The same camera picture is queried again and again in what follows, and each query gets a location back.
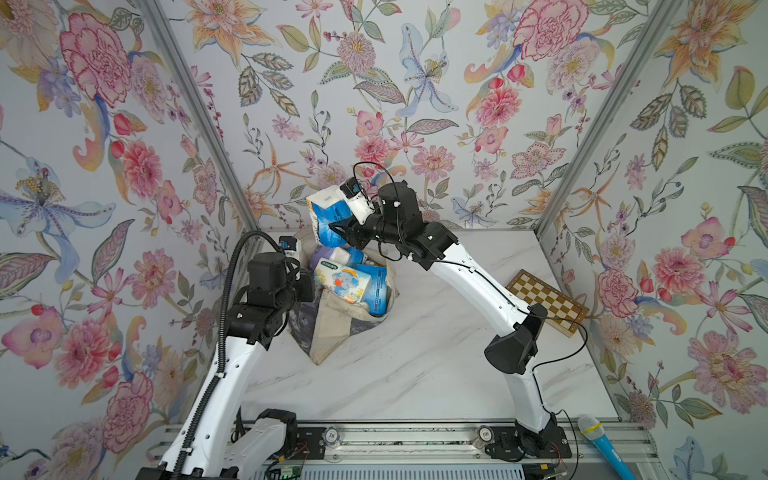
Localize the black corrugated cable conduit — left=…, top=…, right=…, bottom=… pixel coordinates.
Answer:
left=170, top=230, right=283, bottom=480

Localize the cream canvas tote bag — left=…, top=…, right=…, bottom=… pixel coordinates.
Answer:
left=288, top=247, right=399, bottom=365

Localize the blue microphone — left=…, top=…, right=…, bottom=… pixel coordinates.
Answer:
left=578, top=415, right=636, bottom=480

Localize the colourful tissue pack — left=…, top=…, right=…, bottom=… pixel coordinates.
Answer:
left=314, top=259, right=371, bottom=304

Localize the purple tissue pack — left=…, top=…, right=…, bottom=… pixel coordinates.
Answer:
left=309, top=246, right=353, bottom=270

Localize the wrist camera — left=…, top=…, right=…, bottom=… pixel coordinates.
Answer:
left=279, top=235, right=302, bottom=264
left=339, top=178, right=374, bottom=225

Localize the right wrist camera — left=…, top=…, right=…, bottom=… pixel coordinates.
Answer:
left=339, top=178, right=374, bottom=225

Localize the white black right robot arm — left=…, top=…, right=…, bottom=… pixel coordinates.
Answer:
left=314, top=178, right=558, bottom=449

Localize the blue barcode tissue pack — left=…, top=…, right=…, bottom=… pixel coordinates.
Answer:
left=357, top=265, right=388, bottom=317

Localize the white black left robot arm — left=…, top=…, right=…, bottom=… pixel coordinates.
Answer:
left=137, top=252, right=314, bottom=479

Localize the blue floral tissue pack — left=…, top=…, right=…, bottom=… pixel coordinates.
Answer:
left=306, top=186, right=353, bottom=248

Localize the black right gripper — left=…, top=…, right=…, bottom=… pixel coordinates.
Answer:
left=333, top=206, right=412, bottom=255

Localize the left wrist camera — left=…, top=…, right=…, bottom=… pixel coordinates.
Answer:
left=279, top=235, right=302, bottom=264

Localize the wooden chess board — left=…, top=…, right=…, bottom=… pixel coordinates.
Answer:
left=506, top=270, right=588, bottom=338

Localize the metal base rail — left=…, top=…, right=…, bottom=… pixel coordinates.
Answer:
left=149, top=419, right=667, bottom=480

